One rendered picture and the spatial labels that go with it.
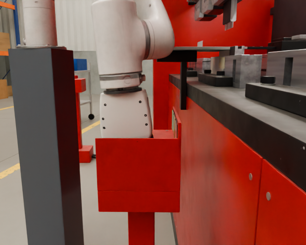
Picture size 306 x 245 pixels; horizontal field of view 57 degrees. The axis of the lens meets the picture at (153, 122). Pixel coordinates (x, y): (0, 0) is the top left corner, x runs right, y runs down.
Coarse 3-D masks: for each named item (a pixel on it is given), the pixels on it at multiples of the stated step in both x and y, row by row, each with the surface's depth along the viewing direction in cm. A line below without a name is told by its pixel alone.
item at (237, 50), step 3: (231, 48) 94; (234, 48) 91; (237, 48) 90; (240, 48) 91; (243, 48) 90; (231, 51) 94; (234, 51) 91; (237, 51) 90; (240, 51) 90; (243, 51) 90; (231, 54) 94; (234, 54) 91; (237, 54) 90
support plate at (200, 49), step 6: (174, 48) 94; (180, 48) 94; (186, 48) 94; (192, 48) 94; (198, 48) 94; (204, 48) 94; (210, 48) 94; (216, 48) 95; (222, 48) 95; (228, 48) 95
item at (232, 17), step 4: (228, 0) 99; (232, 0) 95; (236, 0) 95; (224, 4) 104; (228, 4) 99; (232, 4) 96; (236, 4) 96; (224, 8) 104; (228, 8) 99; (232, 8) 96; (236, 8) 96; (224, 12) 104; (228, 12) 99; (232, 12) 96; (236, 12) 96; (224, 16) 104; (228, 16) 99; (232, 16) 96; (236, 16) 96; (224, 20) 104; (228, 20) 99; (232, 20) 97; (224, 24) 105; (228, 24) 102; (232, 24) 97; (228, 28) 102
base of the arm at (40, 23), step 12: (24, 0) 106; (36, 0) 105; (48, 0) 107; (24, 12) 107; (36, 12) 106; (48, 12) 108; (24, 24) 109; (36, 24) 107; (48, 24) 109; (36, 36) 108; (48, 36) 109; (24, 48) 106; (36, 48) 105; (60, 48) 110
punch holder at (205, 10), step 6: (204, 0) 123; (210, 0) 114; (204, 6) 122; (210, 6) 115; (216, 6) 115; (222, 6) 115; (204, 12) 123; (210, 12) 123; (216, 12) 123; (222, 12) 123
